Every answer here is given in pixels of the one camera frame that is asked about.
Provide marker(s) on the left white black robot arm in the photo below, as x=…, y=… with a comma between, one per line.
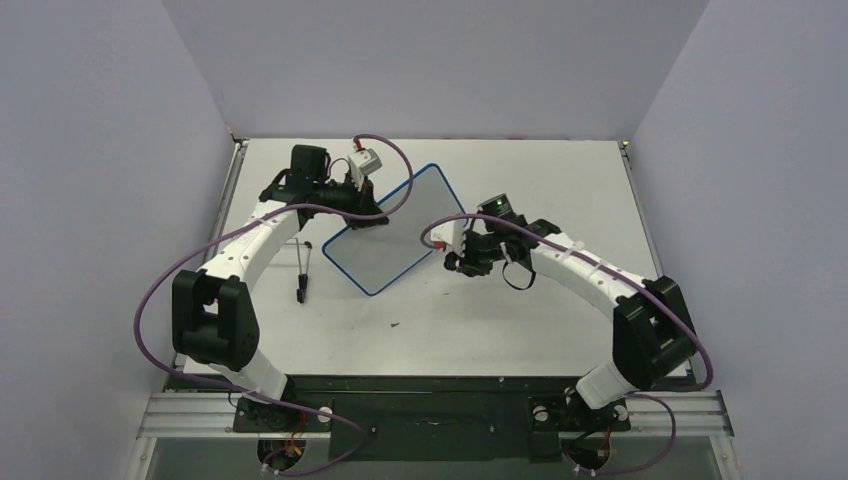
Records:
x=213, y=318

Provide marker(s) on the wire whiteboard stand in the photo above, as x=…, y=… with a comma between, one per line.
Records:
x=304, y=251

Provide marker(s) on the blue framed whiteboard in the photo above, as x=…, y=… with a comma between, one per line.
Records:
x=374, y=258

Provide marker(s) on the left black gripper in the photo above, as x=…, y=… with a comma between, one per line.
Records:
x=363, y=200

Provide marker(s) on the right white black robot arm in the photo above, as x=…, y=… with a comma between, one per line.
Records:
x=652, y=331

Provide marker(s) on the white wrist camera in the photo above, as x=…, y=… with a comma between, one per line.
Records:
x=449, y=236
x=362, y=162

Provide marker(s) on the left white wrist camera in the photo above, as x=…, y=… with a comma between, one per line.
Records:
x=362, y=162

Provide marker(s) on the aluminium rail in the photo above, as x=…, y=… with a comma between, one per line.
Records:
x=212, y=415

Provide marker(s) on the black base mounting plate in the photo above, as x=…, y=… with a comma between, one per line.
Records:
x=438, y=418

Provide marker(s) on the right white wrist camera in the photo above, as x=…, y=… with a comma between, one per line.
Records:
x=449, y=236

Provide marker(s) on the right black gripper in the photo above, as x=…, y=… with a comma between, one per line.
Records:
x=469, y=252

